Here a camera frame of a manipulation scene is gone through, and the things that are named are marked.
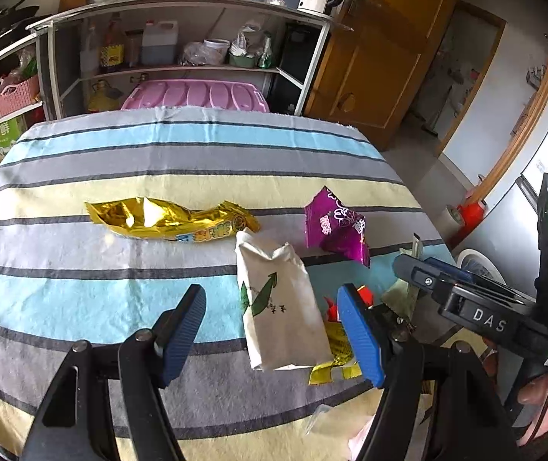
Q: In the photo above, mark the white bags in bowl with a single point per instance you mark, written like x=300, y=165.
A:
x=245, y=38

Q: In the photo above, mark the yellow oil bottle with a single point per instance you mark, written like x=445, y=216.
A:
x=103, y=96

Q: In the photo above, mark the green foil packet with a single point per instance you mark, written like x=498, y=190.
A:
x=265, y=53

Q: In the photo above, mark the person's right hand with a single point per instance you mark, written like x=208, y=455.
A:
x=545, y=398

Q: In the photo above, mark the green carton box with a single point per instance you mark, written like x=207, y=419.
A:
x=5, y=137

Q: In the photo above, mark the striped tablecloth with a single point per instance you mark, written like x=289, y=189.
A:
x=110, y=273

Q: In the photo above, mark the red wrapper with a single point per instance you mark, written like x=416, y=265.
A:
x=331, y=309

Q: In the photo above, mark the small yellow wrapper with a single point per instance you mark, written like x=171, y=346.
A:
x=338, y=350

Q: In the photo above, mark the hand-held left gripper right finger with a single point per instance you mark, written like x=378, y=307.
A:
x=360, y=336

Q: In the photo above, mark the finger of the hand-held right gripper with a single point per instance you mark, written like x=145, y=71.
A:
x=451, y=271
x=475, y=317

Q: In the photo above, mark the white jug with dark liquid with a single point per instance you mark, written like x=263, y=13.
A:
x=158, y=48

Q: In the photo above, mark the low white shelf rack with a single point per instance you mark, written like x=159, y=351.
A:
x=5, y=55

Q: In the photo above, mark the silver refrigerator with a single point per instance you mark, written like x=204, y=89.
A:
x=538, y=144

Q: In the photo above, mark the green bowl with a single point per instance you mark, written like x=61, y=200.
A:
x=242, y=61

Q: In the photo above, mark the gold snack wrapper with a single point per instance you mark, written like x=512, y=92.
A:
x=158, y=221

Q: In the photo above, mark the white trash bin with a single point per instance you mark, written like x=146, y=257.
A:
x=468, y=255

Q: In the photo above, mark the red roll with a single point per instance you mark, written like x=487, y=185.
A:
x=473, y=211

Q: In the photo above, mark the pink storage box lid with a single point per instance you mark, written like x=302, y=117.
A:
x=197, y=96

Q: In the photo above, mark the pink woven basket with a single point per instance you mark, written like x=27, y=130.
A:
x=14, y=98

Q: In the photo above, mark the clear plastic bottle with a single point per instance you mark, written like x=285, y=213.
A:
x=89, y=53

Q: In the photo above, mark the crumpled clear plastic bag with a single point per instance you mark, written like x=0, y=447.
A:
x=194, y=54

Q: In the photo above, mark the wooden door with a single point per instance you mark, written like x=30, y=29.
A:
x=389, y=57

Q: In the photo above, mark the tall white shelf rack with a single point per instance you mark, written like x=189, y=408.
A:
x=158, y=4

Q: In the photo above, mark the brown glass jar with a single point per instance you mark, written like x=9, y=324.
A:
x=132, y=50

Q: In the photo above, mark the yellow label sauce bottle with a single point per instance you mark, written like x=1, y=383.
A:
x=112, y=53

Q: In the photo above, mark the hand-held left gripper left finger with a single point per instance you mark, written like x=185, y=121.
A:
x=182, y=341

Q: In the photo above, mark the white plastic tub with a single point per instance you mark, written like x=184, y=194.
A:
x=216, y=52

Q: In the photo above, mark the purple snack wrapper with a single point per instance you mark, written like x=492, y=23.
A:
x=336, y=230

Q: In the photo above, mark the white paper packet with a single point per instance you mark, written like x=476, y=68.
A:
x=278, y=307

